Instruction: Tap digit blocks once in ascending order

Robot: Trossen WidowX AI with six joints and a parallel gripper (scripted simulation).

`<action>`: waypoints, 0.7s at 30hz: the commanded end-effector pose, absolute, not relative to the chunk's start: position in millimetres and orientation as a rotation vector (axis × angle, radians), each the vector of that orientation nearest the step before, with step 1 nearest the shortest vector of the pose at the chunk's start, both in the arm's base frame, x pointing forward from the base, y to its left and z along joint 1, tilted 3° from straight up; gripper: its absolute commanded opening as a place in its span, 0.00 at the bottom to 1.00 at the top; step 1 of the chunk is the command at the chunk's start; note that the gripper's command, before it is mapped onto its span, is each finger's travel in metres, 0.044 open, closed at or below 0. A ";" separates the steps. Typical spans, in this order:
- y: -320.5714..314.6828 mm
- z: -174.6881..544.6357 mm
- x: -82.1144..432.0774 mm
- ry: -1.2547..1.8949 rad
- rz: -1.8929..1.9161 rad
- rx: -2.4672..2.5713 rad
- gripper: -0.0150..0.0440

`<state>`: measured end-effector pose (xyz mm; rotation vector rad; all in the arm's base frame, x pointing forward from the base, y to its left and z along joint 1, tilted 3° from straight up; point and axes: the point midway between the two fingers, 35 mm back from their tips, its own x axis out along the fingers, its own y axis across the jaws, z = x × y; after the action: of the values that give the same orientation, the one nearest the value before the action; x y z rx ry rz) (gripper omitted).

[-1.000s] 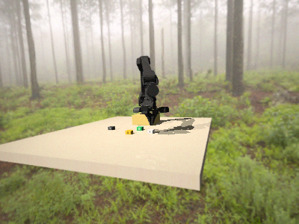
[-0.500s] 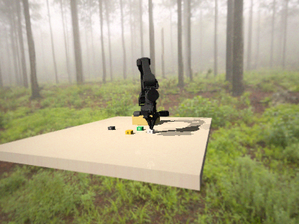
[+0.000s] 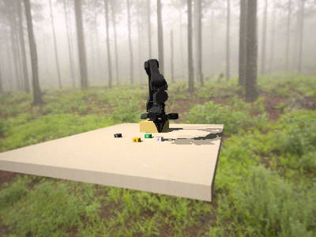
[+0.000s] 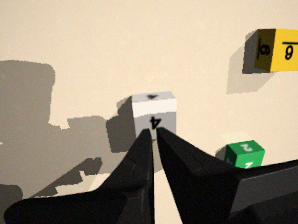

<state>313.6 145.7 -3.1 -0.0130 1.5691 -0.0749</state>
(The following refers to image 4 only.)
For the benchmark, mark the green block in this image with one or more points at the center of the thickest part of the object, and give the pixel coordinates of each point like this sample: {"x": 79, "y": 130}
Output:
{"x": 247, "y": 154}

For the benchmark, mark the yellow block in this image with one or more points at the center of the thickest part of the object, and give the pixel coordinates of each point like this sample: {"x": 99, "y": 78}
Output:
{"x": 277, "y": 50}

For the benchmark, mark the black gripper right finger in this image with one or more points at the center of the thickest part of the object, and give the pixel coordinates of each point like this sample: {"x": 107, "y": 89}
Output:
{"x": 208, "y": 190}

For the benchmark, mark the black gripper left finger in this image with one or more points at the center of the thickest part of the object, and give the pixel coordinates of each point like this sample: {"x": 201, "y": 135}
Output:
{"x": 125, "y": 197}

